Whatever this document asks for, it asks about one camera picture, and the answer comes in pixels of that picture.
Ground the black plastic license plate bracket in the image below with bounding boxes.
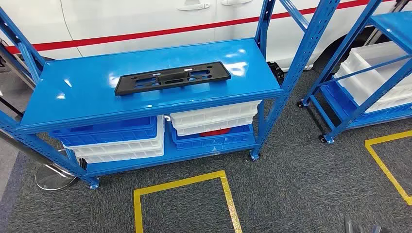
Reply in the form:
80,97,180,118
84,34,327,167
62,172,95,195
114,61,232,97

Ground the blue shelf rack on casters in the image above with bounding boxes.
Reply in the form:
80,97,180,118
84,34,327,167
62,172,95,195
297,0,412,145

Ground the red item in bin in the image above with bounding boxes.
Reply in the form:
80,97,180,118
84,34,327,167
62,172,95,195
200,128,232,137

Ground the yellow floor tape square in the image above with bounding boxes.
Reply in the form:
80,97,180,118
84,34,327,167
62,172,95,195
133,170,243,233
365,130,412,206

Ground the blue metal shelf rack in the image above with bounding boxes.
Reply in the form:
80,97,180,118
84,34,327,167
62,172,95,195
0,0,342,190

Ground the white car with red stripe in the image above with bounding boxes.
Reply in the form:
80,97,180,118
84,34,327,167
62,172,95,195
0,0,412,71

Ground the chrome stanchion post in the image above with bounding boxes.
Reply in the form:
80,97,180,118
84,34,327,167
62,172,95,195
0,130,87,192

